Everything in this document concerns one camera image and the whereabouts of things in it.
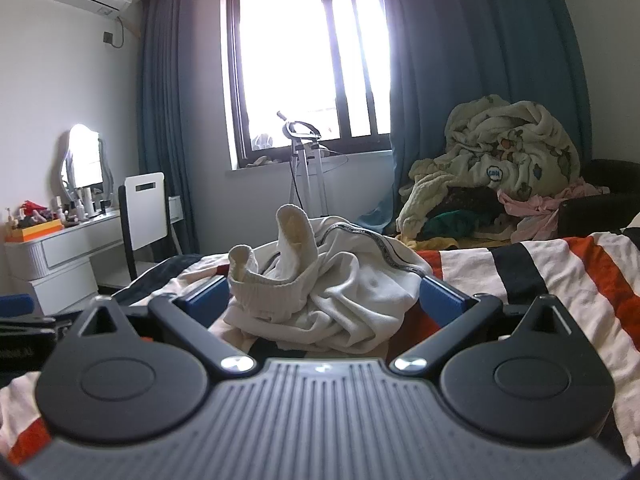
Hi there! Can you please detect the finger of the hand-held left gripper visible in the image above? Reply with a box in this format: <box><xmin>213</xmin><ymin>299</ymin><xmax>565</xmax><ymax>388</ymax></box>
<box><xmin>0</xmin><ymin>294</ymin><xmax>58</xmax><ymax>343</ymax></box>

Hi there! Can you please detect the white sock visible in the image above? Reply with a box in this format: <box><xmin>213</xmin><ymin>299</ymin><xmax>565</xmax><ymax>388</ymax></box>
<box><xmin>220</xmin><ymin>203</ymin><xmax>436</xmax><ymax>356</ymax></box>

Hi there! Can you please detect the white dressing table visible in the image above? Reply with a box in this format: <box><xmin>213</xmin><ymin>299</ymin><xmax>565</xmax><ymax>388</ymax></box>
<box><xmin>4</xmin><ymin>195</ymin><xmax>181</xmax><ymax>316</ymax></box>

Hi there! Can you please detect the dark brown cloth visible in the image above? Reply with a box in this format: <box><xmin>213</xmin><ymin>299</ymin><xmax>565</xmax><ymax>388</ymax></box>
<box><xmin>440</xmin><ymin>187</ymin><xmax>507</xmax><ymax>221</ymax></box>

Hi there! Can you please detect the dark framed window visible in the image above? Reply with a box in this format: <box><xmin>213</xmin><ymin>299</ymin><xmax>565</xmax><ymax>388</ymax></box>
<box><xmin>220</xmin><ymin>0</ymin><xmax>396</xmax><ymax>171</ymax></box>

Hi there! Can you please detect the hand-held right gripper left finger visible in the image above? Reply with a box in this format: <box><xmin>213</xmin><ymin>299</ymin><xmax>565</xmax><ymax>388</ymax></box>
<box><xmin>67</xmin><ymin>276</ymin><xmax>257</xmax><ymax>376</ymax></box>

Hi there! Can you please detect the silver exercise machine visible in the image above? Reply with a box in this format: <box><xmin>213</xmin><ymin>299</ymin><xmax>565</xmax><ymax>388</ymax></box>
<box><xmin>276</xmin><ymin>110</ymin><xmax>351</xmax><ymax>221</ymax></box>

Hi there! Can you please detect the pink cloth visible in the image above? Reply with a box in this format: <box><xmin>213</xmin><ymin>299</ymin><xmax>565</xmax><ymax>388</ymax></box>
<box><xmin>497</xmin><ymin>177</ymin><xmax>611</xmax><ymax>246</ymax></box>

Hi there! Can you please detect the blue curtain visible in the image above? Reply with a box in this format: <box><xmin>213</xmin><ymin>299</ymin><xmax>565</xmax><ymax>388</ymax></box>
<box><xmin>357</xmin><ymin>0</ymin><xmax>596</xmax><ymax>236</ymax></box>
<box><xmin>136</xmin><ymin>0</ymin><xmax>232</xmax><ymax>261</ymax></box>

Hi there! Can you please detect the striped blanket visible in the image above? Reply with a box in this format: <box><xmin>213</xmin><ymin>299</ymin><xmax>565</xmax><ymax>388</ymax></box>
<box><xmin>0</xmin><ymin>230</ymin><xmax>640</xmax><ymax>466</ymax></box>

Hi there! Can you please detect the wavy framed mirror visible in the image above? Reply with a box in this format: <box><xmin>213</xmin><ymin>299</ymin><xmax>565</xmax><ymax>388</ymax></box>
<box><xmin>60</xmin><ymin>124</ymin><xmax>108</xmax><ymax>196</ymax></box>

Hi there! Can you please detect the dark blue cloth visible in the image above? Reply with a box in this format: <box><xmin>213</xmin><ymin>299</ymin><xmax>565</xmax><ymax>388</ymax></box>
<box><xmin>102</xmin><ymin>254</ymin><xmax>217</xmax><ymax>306</ymax></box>

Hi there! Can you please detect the pile of blankets and clothes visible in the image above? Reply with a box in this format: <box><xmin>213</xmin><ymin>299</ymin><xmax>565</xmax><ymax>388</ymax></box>
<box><xmin>397</xmin><ymin>94</ymin><xmax>583</xmax><ymax>241</ymax></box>

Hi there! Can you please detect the orange box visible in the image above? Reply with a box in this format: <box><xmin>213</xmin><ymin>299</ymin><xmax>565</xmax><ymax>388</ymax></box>
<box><xmin>6</xmin><ymin>220</ymin><xmax>65</xmax><ymax>244</ymax></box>

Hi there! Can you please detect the yellow cloth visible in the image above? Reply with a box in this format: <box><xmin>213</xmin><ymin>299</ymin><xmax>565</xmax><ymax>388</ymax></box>
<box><xmin>395</xmin><ymin>231</ymin><xmax>516</xmax><ymax>252</ymax></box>

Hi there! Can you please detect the group of cosmetic bottles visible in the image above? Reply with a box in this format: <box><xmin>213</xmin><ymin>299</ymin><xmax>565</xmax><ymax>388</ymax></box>
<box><xmin>50</xmin><ymin>185</ymin><xmax>115</xmax><ymax>222</ymax></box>

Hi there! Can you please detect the green cloth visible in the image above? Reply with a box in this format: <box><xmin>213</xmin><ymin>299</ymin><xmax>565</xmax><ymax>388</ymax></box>
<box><xmin>425</xmin><ymin>210</ymin><xmax>482</xmax><ymax>239</ymax></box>

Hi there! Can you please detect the black sofa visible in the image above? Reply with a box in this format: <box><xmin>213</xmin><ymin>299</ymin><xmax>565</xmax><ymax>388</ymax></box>
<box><xmin>557</xmin><ymin>158</ymin><xmax>640</xmax><ymax>238</ymax></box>

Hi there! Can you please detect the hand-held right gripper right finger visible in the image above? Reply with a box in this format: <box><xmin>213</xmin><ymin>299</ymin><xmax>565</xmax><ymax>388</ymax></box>
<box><xmin>391</xmin><ymin>276</ymin><xmax>576</xmax><ymax>375</ymax></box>

